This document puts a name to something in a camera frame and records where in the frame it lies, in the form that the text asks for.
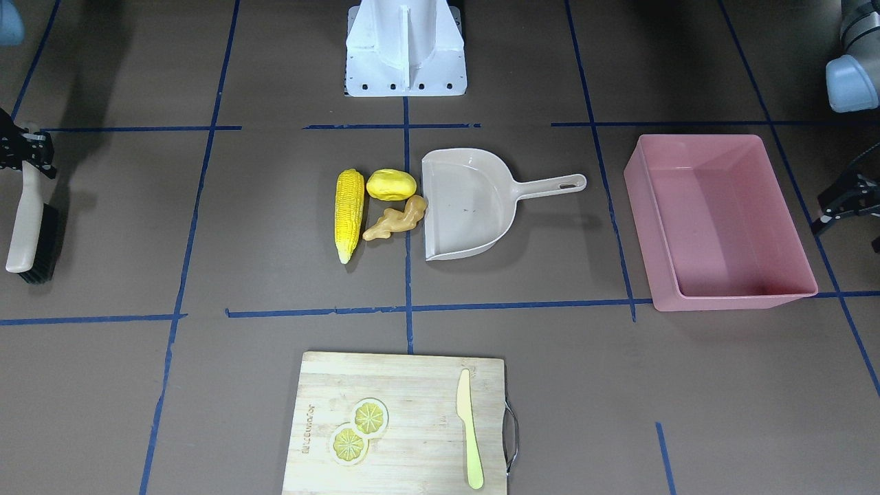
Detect yellow toy corn cob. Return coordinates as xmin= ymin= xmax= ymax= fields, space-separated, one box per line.
xmin=334 ymin=168 xmax=365 ymax=265

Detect white pillar with base plate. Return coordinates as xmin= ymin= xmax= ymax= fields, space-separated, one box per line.
xmin=344 ymin=1 xmax=468 ymax=98

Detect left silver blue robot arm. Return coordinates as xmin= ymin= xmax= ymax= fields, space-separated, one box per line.
xmin=811 ymin=1 xmax=879 ymax=236

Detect beige hand brush black bristles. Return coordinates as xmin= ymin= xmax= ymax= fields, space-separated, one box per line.
xmin=5 ymin=122 xmax=59 ymax=285

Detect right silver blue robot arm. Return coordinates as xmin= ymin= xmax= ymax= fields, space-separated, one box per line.
xmin=1 ymin=1 xmax=58 ymax=179

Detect beige plastic dustpan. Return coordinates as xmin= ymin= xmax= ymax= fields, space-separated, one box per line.
xmin=421 ymin=148 xmax=588 ymax=262

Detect yellow plastic toy knife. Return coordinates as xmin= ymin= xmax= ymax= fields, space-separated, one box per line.
xmin=456 ymin=368 xmax=485 ymax=491

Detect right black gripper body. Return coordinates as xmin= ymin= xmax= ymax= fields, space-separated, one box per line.
xmin=1 ymin=109 xmax=57 ymax=179

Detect yellow toy potato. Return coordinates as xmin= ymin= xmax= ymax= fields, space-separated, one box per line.
xmin=366 ymin=168 xmax=417 ymax=201

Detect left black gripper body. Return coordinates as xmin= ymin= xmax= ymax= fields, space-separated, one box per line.
xmin=811 ymin=148 xmax=879 ymax=236

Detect tan toy ginger root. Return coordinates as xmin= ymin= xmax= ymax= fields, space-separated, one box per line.
xmin=362 ymin=195 xmax=428 ymax=241

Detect wooden cutting board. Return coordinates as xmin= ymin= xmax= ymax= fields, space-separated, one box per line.
xmin=282 ymin=351 xmax=518 ymax=494

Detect pink plastic bin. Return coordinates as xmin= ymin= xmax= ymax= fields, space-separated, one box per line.
xmin=624 ymin=134 xmax=818 ymax=312

